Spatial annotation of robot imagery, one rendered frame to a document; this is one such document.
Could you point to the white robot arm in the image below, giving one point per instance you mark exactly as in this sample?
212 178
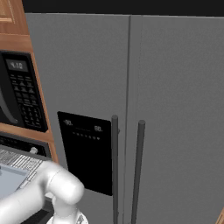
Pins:
61 186

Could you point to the white oven knob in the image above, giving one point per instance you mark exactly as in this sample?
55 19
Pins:
33 150

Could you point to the black microwave oven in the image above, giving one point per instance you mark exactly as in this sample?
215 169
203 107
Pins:
26 93

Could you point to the black built-in oven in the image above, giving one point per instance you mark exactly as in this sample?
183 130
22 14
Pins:
17 143

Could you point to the pale blue oven tray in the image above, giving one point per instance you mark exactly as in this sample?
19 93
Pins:
11 178

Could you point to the grey fridge door with dispenser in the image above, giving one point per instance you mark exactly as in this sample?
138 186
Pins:
84 73

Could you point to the plain grey fridge door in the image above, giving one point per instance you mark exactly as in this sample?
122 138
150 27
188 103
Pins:
180 116

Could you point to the wooden appliance cabinet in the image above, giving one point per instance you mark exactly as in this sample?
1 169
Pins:
38 58

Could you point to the wooden cupboard door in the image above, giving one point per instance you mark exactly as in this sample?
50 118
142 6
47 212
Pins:
8 11

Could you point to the wooden cabinet corner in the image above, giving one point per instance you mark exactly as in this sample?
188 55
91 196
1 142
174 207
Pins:
220 218

